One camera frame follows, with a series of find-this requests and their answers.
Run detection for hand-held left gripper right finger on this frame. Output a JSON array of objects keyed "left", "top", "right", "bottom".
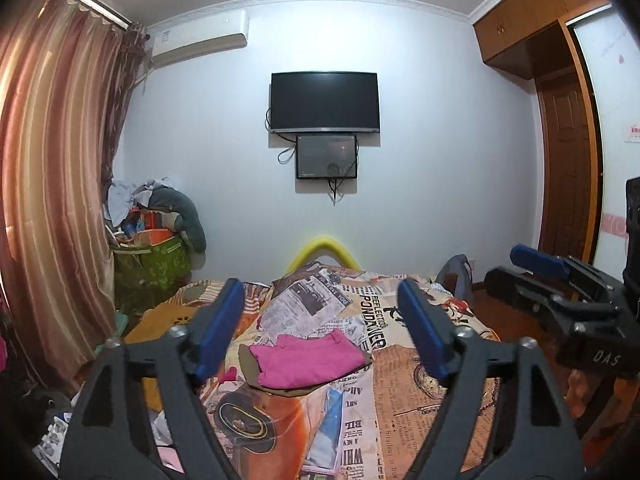
[{"left": 397, "top": 278, "right": 586, "bottom": 480}]

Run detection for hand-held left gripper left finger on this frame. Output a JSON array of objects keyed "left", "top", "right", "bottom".
[{"left": 57, "top": 277, "right": 246, "bottom": 480}]

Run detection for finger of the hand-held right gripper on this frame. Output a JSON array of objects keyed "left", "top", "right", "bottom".
[
  {"left": 510, "top": 245, "right": 626, "bottom": 311},
  {"left": 485, "top": 267, "right": 623, "bottom": 341}
]

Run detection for pink pants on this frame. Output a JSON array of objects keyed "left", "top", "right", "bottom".
[{"left": 248, "top": 329, "right": 366, "bottom": 390}]

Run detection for orange flower-print sheet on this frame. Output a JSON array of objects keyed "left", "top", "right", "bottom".
[{"left": 125, "top": 302, "right": 203, "bottom": 411}]

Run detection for grey blue backpack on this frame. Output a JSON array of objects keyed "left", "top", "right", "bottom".
[{"left": 434, "top": 255, "right": 473, "bottom": 301}]

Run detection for green patterned bag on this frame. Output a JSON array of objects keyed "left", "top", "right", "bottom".
[{"left": 111, "top": 240, "right": 193, "bottom": 316}]

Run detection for olive green garment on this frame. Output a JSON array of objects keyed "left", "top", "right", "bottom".
[{"left": 237, "top": 337, "right": 373, "bottom": 398}]

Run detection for orange box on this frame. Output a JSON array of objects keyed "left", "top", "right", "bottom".
[{"left": 132, "top": 210, "right": 176, "bottom": 246}]

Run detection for newspaper-print blanket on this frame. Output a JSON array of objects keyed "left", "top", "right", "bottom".
[{"left": 165, "top": 262, "right": 506, "bottom": 480}]

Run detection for yellow curved headboard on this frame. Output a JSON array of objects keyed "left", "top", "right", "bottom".
[{"left": 286, "top": 237, "right": 358, "bottom": 276}]

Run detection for pile of pale blue clothes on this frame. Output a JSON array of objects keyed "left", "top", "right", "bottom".
[{"left": 104, "top": 177, "right": 176, "bottom": 228}]

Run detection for striped brown curtain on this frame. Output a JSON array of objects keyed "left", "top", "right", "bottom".
[{"left": 0, "top": 0, "right": 146, "bottom": 391}]

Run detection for wooden wardrobe with white panel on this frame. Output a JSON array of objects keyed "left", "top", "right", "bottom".
[{"left": 472, "top": 0, "right": 640, "bottom": 271}]

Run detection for white air conditioner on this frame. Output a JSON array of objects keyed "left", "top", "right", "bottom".
[{"left": 147, "top": 9, "right": 250, "bottom": 68}]

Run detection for small black wall monitor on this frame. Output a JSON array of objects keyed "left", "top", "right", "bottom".
[{"left": 295, "top": 133, "right": 358, "bottom": 180}]

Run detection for large black wall television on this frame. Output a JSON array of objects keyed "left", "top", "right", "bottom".
[{"left": 270, "top": 72, "right": 381, "bottom": 135}]

